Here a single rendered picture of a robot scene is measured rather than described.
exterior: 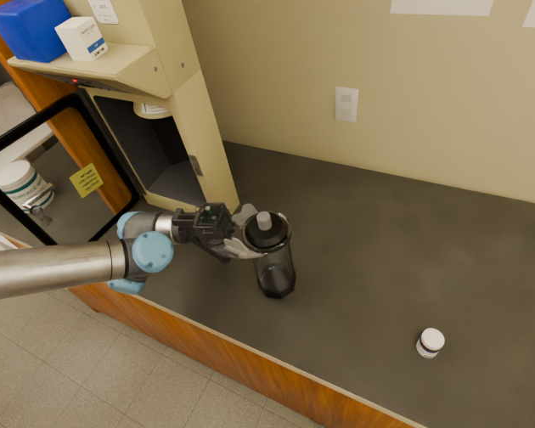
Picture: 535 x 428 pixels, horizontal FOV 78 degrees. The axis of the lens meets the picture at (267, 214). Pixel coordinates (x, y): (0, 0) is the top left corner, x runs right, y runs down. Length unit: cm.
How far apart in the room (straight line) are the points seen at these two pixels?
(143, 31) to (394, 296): 82
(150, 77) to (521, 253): 100
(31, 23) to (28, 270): 45
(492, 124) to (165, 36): 85
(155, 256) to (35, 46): 46
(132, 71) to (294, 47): 54
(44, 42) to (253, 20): 56
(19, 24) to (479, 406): 115
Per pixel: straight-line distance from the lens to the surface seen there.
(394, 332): 89
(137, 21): 76
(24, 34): 84
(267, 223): 68
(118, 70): 70
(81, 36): 76
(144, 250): 64
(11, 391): 242
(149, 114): 92
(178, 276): 102
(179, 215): 76
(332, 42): 105
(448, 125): 111
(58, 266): 64
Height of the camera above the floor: 176
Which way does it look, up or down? 49 degrees down
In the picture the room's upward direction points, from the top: 11 degrees counter-clockwise
